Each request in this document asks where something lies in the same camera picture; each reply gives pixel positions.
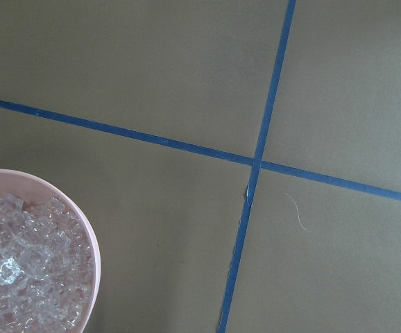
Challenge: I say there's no pink bowl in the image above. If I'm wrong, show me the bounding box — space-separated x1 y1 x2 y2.
0 169 101 333

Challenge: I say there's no pile of clear ice cubes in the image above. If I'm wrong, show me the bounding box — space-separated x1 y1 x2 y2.
0 195 94 333

